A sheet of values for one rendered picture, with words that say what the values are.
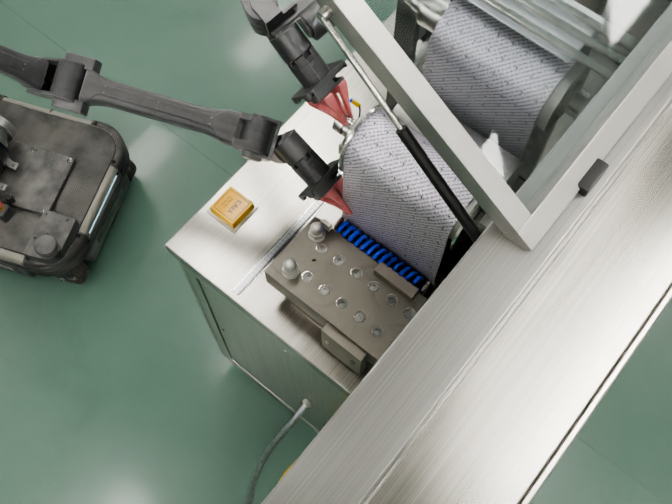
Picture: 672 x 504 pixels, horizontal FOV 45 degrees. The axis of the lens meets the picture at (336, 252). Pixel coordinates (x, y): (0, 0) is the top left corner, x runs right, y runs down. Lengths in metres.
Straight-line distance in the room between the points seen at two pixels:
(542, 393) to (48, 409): 1.88
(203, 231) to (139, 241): 1.04
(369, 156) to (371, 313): 0.33
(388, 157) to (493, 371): 0.46
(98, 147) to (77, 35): 0.72
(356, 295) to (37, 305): 1.49
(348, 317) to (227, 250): 0.35
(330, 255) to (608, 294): 0.62
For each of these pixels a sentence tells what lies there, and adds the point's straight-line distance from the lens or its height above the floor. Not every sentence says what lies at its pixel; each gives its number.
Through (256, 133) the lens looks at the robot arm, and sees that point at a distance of 1.55.
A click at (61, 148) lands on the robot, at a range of 2.80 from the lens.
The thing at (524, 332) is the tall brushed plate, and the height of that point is 1.44.
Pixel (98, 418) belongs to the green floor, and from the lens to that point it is 2.68.
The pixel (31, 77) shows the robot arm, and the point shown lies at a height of 1.23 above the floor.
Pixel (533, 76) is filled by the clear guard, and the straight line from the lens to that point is 1.01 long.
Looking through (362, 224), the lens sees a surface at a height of 1.05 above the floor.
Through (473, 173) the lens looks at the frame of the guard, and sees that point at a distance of 0.92.
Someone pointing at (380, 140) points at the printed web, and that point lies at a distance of 1.42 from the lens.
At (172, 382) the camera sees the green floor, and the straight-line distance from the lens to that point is 2.65.
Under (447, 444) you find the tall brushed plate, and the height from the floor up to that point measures 1.44.
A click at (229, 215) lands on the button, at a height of 0.92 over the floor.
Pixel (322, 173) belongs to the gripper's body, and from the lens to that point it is 1.58.
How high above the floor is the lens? 2.53
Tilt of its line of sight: 67 degrees down
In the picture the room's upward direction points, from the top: 1 degrees clockwise
